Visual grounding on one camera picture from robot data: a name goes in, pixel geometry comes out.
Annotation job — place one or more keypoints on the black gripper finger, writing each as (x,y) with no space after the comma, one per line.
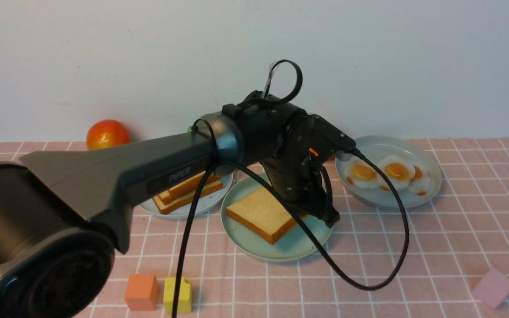
(323,209)

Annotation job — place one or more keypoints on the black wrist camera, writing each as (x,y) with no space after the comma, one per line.
(327,141)

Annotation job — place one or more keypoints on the fried egg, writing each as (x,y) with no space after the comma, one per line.
(361,175)
(398,170)
(421,182)

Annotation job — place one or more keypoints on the yellow notched block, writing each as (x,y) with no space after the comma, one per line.
(185,298)

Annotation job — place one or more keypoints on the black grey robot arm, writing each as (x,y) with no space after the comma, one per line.
(63,214)

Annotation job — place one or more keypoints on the teal center plate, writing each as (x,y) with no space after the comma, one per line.
(291,247)

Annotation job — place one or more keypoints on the grey blue egg plate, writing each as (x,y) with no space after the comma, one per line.
(378,147)

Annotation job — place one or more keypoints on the light blue bread plate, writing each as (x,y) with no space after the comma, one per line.
(204,205)

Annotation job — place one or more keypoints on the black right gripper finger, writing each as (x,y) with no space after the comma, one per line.
(304,209)

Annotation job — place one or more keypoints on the pink cube block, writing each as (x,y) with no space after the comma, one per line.
(492,289)

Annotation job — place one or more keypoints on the orange cube block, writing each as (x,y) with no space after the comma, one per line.
(141,293)

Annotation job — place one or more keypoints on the toast slice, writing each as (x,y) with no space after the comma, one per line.
(167,208)
(262,214)
(189,186)

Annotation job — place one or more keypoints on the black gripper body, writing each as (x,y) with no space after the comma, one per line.
(288,169)

